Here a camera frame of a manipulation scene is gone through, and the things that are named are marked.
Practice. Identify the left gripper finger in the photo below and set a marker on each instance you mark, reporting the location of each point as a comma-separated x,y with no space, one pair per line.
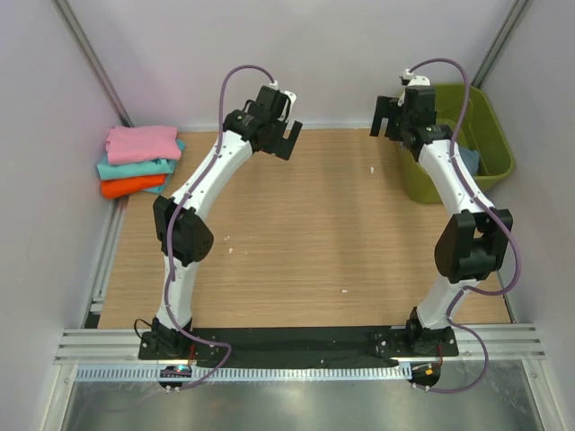
282,147
295,130

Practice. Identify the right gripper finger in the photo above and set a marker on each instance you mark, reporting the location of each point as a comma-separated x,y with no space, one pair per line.
380,114
391,103

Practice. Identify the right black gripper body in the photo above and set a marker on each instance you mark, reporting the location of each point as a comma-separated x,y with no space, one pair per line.
402,122

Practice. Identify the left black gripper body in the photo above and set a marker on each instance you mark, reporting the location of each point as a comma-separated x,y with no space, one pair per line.
278,127

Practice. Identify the grey-blue t-shirt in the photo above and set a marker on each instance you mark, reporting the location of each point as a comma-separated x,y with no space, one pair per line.
471,160

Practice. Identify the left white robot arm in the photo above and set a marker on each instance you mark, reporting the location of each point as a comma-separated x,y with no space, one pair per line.
181,221

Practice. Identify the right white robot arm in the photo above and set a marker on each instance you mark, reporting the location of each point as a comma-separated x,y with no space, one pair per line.
474,241

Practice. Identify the green plastic basket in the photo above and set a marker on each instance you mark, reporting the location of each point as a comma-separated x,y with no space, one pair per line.
480,132

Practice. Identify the pink folded t-shirt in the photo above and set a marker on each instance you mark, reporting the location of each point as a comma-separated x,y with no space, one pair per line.
135,145

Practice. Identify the turquoise folded t-shirt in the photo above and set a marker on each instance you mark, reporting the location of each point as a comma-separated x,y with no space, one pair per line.
158,166

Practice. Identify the orange folded t-shirt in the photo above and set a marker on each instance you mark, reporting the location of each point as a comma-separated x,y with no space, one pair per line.
118,188

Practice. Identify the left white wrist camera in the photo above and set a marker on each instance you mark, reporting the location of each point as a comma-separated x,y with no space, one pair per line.
282,102

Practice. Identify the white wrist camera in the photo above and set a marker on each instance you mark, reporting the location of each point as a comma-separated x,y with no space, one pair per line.
409,79
282,102

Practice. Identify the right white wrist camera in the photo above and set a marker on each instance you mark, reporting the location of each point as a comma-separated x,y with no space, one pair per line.
409,79

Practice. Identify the right corner aluminium post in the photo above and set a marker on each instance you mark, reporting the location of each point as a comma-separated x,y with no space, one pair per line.
501,39

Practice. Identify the corner aluminium post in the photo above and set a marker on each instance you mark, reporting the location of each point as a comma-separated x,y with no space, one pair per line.
501,39
82,41

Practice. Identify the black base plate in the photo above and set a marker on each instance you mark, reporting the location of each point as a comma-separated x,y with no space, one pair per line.
302,347

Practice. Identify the left corner aluminium post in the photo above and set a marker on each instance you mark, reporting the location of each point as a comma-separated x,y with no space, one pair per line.
82,41

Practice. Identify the front aluminium rail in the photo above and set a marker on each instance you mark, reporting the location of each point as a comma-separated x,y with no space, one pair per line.
92,347

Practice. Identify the aluminium rail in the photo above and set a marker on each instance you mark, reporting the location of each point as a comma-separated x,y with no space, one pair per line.
104,264
92,347

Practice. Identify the left aluminium rail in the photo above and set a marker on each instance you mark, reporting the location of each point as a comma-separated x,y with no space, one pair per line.
104,264

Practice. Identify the white slotted cable duct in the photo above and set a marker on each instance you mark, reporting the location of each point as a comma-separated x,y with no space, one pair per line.
179,373

